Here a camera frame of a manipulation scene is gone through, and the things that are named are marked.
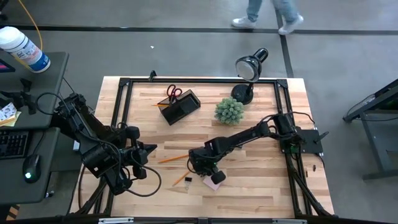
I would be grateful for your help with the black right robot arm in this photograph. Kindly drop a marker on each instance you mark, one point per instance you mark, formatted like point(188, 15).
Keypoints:
point(242, 137)

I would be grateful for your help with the dark grey metal stand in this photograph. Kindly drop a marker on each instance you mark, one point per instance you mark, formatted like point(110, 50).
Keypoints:
point(373, 105)

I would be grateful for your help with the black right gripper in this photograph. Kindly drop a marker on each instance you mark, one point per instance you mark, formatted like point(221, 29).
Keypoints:
point(202, 160)

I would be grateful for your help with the black desk lamp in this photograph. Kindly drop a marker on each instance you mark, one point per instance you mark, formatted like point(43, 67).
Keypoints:
point(247, 68)

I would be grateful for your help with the black clamp bracket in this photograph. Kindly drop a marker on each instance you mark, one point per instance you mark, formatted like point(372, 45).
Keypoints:
point(26, 99)

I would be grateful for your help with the white wipes canister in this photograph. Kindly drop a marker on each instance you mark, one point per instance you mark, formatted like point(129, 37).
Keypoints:
point(25, 49)

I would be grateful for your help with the black aluminium table frame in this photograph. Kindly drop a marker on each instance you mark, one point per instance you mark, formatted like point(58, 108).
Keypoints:
point(202, 80)

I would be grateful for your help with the dark grey side desk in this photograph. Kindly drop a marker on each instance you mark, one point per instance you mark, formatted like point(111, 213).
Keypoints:
point(46, 77)

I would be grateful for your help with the white power box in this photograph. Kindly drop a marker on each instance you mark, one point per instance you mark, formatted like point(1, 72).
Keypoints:
point(76, 145)

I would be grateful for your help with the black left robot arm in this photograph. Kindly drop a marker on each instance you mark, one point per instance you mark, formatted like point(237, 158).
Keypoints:
point(93, 146)

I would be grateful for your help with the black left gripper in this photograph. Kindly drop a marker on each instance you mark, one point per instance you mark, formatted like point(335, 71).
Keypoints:
point(133, 155)

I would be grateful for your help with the tablet with pink screen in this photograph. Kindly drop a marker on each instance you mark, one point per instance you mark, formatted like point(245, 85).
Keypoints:
point(6, 67)

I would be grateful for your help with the yellow sticky notes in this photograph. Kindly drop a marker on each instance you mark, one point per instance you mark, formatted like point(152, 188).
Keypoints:
point(14, 119)

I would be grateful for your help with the black mesh desk organizer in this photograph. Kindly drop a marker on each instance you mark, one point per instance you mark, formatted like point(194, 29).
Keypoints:
point(186, 105)

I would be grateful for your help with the green artificial potted plant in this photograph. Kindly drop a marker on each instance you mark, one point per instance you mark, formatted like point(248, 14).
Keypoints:
point(229, 111)

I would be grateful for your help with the person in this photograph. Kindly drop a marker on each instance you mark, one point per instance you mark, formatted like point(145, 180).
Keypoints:
point(244, 22)

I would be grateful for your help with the black keyboard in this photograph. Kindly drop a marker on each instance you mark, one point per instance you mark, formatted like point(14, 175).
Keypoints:
point(12, 144)

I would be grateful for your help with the black computer mouse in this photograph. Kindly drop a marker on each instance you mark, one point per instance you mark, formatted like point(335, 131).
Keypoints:
point(31, 168)

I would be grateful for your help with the white sticker sheet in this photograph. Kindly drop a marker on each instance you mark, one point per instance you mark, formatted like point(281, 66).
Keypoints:
point(7, 112)

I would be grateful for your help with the large black binder clip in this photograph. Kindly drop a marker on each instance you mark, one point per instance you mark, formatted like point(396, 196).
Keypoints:
point(188, 179)

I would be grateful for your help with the pink sticky note pad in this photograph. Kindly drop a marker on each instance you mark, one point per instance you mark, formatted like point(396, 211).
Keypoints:
point(213, 186)

